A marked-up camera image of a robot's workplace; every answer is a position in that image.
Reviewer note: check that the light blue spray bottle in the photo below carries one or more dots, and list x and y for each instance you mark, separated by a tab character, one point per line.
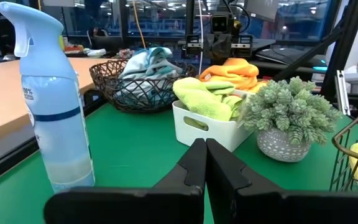
54	118

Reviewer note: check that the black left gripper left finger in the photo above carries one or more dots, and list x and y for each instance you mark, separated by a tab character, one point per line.
120	205

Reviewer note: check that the silver aluminium rail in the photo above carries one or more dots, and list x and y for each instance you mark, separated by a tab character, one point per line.
342	90

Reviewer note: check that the dark woven wicker basket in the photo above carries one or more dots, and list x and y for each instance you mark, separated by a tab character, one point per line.
135	93

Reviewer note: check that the black diagonal frame brace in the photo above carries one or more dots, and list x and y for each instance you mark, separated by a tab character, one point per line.
306	54

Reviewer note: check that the black side table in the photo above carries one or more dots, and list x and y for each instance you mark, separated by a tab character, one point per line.
291	67

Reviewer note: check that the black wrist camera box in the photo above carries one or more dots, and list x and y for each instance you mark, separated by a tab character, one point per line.
220	23

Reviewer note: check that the black computer mouse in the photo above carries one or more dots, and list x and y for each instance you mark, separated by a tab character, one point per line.
320	65

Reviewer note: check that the artificial succulent in grey pot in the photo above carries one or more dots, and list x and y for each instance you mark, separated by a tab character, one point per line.
287	112

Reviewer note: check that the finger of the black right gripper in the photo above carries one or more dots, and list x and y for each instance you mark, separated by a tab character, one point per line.
225	49
211	49

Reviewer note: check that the black laptop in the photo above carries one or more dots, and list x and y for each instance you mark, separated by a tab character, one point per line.
275	53

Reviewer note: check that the lime green microfiber towel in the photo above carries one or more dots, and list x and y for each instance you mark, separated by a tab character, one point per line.
197	99
225	90

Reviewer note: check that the white plastic bin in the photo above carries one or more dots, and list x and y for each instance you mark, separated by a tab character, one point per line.
210	130

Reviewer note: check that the orange microfiber towel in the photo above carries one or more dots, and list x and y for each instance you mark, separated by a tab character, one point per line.
235	82
258	86
235	67

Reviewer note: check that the black background table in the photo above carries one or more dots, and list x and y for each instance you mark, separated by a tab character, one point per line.
85	51

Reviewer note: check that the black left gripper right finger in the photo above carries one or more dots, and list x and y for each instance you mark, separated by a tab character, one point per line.
291	208

